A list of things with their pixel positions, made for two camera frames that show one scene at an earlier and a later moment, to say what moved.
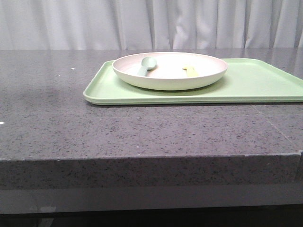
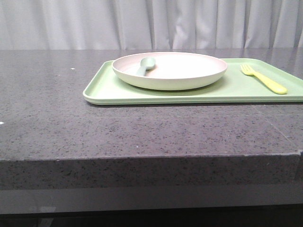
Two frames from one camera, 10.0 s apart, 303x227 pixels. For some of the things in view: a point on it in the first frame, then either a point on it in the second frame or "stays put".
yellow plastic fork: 191,71 -> 248,70
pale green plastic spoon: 147,63 stays put
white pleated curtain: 150,24 stays put
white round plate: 169,74 stays put
